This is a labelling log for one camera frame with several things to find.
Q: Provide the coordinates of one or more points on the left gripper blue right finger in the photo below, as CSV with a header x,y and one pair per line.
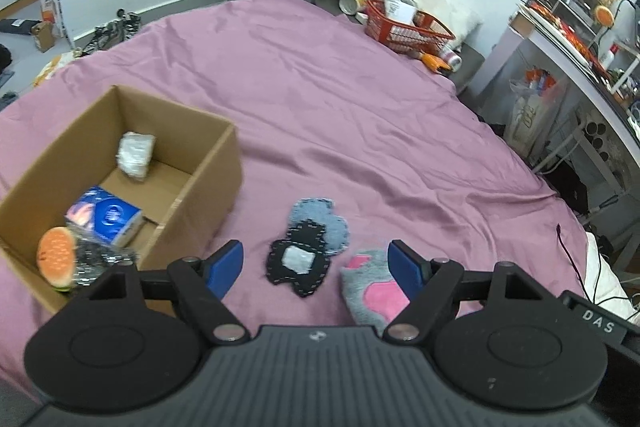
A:
x,y
406,267

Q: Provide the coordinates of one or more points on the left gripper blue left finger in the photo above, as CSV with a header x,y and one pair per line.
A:
x,y
223,267

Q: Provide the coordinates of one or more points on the grey pink plush toy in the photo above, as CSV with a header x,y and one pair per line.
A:
x,y
370,292

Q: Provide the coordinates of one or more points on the black stitched fabric patch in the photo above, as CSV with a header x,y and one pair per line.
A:
x,y
299,259

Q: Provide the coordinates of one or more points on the white crumpled soft packet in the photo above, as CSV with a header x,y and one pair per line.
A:
x,y
134,154

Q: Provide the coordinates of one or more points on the brown cardboard box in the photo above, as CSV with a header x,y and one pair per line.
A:
x,y
194,177

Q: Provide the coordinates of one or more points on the blue tissue pack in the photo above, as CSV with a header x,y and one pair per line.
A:
x,y
106,217

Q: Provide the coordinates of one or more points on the orange slice plush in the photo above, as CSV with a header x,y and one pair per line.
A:
x,y
56,257

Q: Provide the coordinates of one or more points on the purple bed sheet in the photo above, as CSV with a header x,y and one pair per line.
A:
x,y
322,110

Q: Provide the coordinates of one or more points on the orange utility knife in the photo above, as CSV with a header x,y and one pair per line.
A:
x,y
434,63

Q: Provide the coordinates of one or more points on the white plastic bag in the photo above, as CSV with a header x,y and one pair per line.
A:
x,y
537,96

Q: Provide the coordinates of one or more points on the red plastic basket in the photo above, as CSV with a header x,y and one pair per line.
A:
x,y
425,34

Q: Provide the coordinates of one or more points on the white desk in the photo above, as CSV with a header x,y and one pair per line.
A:
x,y
526,26

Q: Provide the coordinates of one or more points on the pair of sneakers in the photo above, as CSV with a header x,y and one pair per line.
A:
x,y
124,26

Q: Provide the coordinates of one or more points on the paper cup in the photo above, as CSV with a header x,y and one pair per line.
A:
x,y
352,7

